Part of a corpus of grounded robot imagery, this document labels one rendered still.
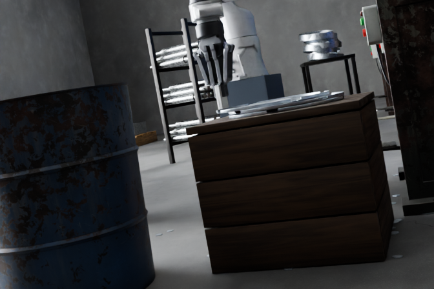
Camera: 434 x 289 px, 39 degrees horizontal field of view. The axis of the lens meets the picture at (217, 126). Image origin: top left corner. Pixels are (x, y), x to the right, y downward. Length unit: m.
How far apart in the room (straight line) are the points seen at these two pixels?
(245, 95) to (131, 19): 7.44
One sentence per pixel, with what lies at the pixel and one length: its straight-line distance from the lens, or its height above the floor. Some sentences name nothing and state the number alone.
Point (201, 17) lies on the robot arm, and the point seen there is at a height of 0.62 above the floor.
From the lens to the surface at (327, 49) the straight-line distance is 4.94.
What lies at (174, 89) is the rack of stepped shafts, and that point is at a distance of 4.29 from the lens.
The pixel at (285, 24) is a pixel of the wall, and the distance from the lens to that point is 8.76.
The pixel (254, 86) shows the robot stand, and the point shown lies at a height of 0.42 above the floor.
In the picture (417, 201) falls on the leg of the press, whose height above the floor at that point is 0.03.
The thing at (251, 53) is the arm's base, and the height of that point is 0.53.
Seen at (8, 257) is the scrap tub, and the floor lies 0.15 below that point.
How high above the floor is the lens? 0.41
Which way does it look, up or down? 3 degrees down
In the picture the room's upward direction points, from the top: 10 degrees counter-clockwise
